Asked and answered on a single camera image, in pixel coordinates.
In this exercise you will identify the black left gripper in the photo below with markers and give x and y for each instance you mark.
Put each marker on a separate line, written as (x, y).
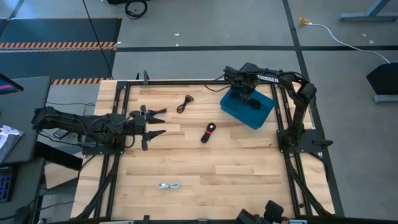
(138, 123)

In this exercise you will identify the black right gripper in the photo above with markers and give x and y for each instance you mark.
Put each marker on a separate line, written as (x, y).
(241, 79)

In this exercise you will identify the blue plastic bin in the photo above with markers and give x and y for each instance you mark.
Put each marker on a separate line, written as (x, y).
(248, 118)

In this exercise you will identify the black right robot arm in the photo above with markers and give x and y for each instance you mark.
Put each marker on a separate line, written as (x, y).
(298, 102)

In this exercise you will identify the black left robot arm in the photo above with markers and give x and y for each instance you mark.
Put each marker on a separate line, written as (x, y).
(77, 124)

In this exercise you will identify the black table clamp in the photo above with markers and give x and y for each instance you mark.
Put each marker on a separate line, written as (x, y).
(146, 218)
(145, 76)

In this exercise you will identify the black boxy device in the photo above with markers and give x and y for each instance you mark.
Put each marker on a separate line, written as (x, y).
(273, 211)

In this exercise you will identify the grey side desk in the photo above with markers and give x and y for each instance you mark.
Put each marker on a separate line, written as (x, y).
(28, 105)

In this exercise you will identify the black mat with hazard stripes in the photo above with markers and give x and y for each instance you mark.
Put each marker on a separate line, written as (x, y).
(59, 31)

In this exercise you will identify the black box on grey foot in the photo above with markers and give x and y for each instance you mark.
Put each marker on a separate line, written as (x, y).
(384, 79)

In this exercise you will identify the grey printed book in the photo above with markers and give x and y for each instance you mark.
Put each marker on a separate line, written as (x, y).
(7, 140)

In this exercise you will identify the grey desk leg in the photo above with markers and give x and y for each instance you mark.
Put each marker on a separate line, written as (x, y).
(370, 15)

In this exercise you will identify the computer monitor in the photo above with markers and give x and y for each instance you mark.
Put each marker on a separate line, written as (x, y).
(7, 84)

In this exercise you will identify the black keypad device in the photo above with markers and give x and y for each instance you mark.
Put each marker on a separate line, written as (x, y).
(5, 185)

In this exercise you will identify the black aluminium table frame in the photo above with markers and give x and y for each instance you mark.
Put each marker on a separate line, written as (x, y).
(122, 102)

